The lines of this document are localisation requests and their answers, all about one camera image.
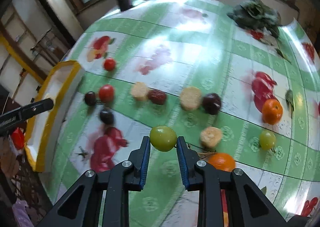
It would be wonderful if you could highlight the dark purple plum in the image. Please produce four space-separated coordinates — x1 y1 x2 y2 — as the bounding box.
99 108 114 125

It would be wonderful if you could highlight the green grape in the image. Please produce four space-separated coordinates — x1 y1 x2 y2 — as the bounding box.
259 130 276 151
149 126 177 152

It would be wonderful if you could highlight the round brown cake slice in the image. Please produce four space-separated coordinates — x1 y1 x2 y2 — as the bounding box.
180 87 202 110

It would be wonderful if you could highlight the pale banana piece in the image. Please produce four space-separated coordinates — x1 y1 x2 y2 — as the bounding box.
131 82 149 101

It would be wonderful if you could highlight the red jujube date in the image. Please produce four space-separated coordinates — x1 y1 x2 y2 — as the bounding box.
148 89 167 105

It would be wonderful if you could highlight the lower orange tangerine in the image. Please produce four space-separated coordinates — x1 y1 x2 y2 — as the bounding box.
208 153 236 172

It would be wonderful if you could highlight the orange tangerine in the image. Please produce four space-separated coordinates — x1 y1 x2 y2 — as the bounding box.
208 153 236 172
262 98 283 125

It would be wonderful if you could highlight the yellow rimmed white tray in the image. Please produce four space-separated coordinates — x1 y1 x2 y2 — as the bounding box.
24 61 85 172

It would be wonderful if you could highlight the pale banana slice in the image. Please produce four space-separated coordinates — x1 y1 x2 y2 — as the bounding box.
200 127 222 148

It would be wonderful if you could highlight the large dark plum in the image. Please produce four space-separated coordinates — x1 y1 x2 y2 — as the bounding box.
202 93 222 115

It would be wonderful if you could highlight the white standing air conditioner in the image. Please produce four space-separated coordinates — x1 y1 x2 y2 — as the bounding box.
35 0 84 46

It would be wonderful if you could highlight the small red tomato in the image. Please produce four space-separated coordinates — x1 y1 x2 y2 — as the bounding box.
103 58 116 71

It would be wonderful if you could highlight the green fruit print tablecloth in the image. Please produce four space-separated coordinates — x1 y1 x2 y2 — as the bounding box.
43 0 319 220

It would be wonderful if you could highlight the black plant pot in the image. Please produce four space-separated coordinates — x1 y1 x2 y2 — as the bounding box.
117 0 133 12

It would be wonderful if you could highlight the dark leafy vegetable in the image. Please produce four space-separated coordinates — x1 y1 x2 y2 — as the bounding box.
227 0 281 38

